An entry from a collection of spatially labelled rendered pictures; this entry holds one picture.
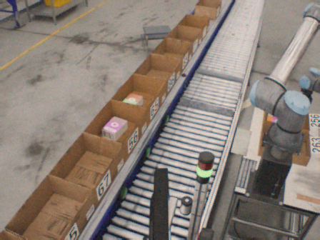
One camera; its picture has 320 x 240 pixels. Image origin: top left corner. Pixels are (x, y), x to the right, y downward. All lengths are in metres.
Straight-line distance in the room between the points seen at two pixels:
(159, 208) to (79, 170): 1.12
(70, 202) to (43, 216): 0.17
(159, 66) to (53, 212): 1.69
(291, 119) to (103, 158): 1.18
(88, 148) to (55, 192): 0.39
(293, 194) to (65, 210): 1.45
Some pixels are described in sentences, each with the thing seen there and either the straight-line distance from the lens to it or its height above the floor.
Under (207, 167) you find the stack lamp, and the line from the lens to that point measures 0.99.
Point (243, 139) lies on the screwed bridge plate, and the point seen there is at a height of 0.75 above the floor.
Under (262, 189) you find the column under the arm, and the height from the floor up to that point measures 0.82.
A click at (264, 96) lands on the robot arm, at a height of 1.42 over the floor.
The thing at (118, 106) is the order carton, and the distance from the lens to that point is 2.31.
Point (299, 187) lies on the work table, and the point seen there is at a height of 0.75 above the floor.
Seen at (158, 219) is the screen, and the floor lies 1.55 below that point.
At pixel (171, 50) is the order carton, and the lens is 3.28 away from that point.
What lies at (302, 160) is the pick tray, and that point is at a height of 0.80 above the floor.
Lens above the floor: 2.35
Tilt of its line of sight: 39 degrees down
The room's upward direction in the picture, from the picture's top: 2 degrees clockwise
